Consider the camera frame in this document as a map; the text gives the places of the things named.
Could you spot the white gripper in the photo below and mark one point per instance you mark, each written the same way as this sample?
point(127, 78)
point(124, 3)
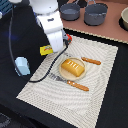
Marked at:
point(53, 28)

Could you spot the light blue cup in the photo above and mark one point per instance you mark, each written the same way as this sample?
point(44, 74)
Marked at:
point(22, 66)

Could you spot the toy bread loaf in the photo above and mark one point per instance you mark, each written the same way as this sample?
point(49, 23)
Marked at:
point(73, 67)

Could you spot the red toy pepper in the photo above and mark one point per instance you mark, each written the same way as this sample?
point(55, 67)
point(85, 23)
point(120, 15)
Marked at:
point(69, 38)

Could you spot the yellow butter box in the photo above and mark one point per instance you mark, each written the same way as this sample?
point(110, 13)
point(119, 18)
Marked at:
point(44, 50)

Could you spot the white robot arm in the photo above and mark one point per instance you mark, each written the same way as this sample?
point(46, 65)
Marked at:
point(44, 7)

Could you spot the small grey pot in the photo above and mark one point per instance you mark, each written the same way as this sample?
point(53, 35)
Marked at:
point(70, 11)

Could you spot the large grey pot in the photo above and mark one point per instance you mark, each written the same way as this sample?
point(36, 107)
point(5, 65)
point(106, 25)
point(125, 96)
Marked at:
point(95, 13)

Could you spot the blue dish rack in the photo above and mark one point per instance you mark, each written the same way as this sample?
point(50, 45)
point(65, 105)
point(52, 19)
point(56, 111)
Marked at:
point(5, 6)

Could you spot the round wooden plate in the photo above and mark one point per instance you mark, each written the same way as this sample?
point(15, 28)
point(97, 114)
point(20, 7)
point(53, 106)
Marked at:
point(67, 75)

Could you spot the brown wooden board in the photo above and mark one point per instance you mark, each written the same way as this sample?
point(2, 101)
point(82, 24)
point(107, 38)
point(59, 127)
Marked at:
point(109, 29)

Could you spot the white woven placemat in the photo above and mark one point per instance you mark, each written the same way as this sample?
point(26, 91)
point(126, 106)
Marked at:
point(77, 107)

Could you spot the beige bowl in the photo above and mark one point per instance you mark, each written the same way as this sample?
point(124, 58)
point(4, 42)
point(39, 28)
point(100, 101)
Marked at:
point(124, 16)

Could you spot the fork with orange handle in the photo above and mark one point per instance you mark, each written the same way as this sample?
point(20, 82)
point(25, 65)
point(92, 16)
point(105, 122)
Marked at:
point(72, 83)

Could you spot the knife with orange handle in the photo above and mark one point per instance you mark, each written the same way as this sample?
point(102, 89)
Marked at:
point(84, 59)

